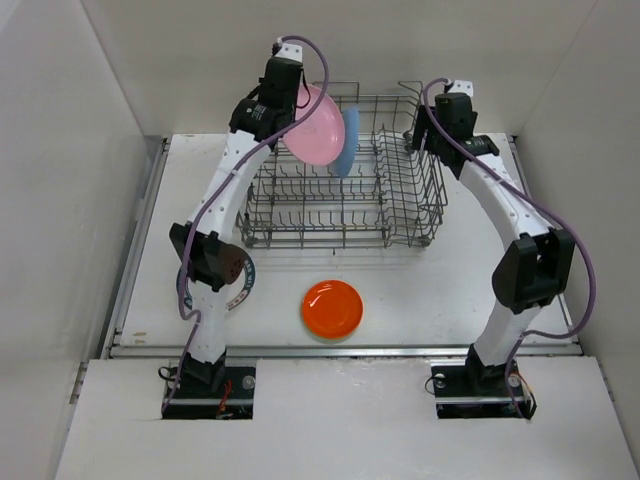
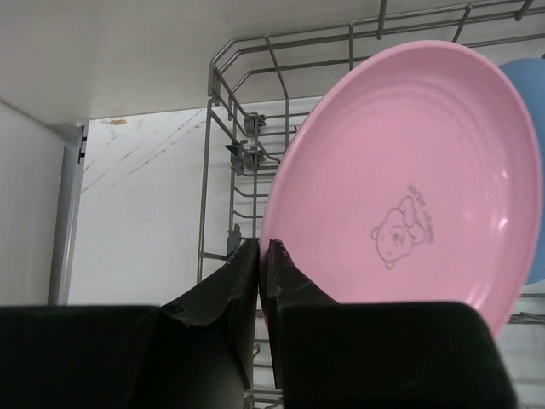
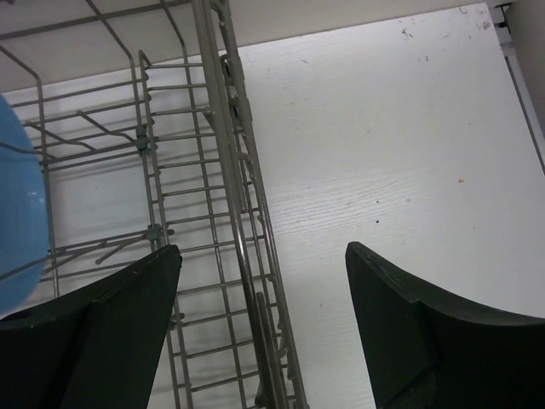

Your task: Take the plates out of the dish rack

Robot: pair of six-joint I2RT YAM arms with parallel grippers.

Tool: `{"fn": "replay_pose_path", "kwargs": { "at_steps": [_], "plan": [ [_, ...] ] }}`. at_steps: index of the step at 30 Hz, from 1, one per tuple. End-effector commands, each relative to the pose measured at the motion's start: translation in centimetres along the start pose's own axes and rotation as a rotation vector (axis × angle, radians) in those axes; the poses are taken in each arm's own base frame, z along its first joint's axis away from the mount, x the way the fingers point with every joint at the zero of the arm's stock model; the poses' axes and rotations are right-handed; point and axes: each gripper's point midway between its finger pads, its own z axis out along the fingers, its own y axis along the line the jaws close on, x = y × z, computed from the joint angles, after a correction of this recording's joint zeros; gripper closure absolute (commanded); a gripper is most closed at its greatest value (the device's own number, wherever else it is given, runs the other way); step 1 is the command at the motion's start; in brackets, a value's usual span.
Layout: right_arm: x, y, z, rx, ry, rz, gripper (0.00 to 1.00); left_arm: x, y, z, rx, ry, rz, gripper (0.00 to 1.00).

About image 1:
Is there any pink plate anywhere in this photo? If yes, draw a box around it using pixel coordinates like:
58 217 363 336
282 84 345 166

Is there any blue plate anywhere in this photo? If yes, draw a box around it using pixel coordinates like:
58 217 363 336
332 107 360 179

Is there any small orange plate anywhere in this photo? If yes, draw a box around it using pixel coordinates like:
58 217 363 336
301 280 364 341

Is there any white plate teal lettered rim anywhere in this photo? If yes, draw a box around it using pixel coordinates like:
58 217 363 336
182 258 256 312

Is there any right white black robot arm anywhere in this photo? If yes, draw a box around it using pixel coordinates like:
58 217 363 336
413 92 575 394

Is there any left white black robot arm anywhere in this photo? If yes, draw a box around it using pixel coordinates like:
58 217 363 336
169 43 304 397

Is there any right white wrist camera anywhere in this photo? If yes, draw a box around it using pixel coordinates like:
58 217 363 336
445 80 474 97

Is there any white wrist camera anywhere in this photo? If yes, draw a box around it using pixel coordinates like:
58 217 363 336
272 42 303 63
445 80 474 97

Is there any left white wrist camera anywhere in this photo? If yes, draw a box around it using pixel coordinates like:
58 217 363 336
272 42 303 63

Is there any grey wire dish rack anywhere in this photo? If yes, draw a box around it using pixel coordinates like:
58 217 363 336
235 81 448 249

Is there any right aluminium rail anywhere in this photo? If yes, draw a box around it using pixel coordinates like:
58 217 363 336
506 133 581 351

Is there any front aluminium rail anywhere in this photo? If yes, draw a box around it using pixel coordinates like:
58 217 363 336
103 343 583 359

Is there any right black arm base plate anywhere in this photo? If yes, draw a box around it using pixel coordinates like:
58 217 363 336
426 365 537 420

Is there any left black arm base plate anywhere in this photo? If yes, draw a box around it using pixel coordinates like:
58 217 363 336
159 365 256 420

